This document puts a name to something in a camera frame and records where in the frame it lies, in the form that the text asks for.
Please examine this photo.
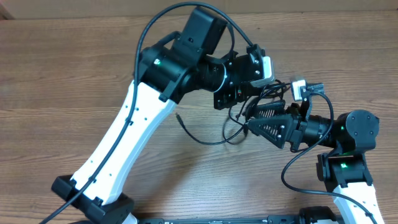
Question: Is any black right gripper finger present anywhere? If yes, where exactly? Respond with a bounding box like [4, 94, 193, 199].
[245, 100, 285, 120]
[248, 114, 295, 149]

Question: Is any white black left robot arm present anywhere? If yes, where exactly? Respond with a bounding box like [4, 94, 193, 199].
[52, 2, 274, 223]

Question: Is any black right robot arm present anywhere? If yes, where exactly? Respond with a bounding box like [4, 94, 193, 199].
[245, 100, 384, 223]

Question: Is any black right camera cable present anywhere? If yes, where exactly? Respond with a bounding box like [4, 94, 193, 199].
[280, 83, 379, 224]

